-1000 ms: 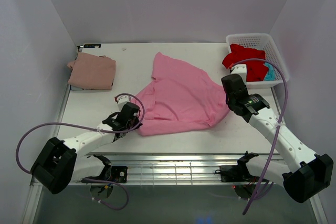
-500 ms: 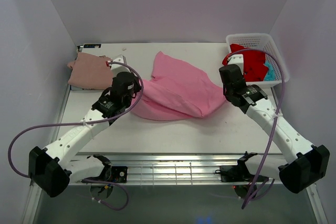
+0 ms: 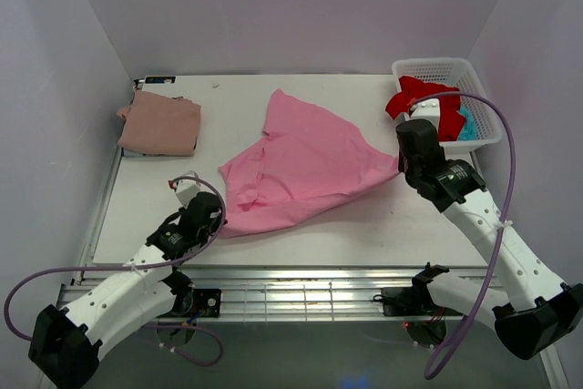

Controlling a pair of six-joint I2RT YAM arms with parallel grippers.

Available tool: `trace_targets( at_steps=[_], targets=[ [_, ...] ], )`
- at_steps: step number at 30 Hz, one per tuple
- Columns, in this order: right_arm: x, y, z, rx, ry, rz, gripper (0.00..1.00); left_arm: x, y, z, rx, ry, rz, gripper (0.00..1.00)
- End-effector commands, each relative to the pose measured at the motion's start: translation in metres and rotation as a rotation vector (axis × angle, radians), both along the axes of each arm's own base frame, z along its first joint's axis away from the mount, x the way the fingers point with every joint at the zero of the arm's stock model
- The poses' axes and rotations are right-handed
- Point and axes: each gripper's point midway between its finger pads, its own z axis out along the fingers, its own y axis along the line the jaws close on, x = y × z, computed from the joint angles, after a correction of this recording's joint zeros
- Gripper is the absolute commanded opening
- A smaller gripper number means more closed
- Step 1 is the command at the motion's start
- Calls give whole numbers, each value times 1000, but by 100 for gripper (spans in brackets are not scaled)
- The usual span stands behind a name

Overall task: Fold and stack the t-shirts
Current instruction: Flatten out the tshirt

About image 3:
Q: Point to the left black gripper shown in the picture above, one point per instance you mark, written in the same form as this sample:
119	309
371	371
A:
216	222

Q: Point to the blue label sticker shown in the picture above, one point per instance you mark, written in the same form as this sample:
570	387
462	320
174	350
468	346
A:
159	80

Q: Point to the teal t shirt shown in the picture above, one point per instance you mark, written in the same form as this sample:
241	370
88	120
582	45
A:
469	130

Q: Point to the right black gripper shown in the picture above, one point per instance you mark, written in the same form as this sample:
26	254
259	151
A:
401	162

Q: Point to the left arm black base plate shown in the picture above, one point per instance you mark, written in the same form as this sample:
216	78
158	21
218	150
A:
205	302

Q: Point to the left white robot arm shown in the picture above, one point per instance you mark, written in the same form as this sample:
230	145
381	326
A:
69	343

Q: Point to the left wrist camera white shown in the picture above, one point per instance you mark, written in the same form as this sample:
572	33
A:
185	188

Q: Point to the folded dusty pink t shirt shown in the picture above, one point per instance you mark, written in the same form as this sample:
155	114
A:
156	125

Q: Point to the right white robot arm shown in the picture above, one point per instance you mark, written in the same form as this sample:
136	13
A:
536	307

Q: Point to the aluminium rail frame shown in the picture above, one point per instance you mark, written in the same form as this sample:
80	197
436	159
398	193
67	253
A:
326	270

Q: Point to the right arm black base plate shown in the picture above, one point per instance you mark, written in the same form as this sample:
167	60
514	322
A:
414	300

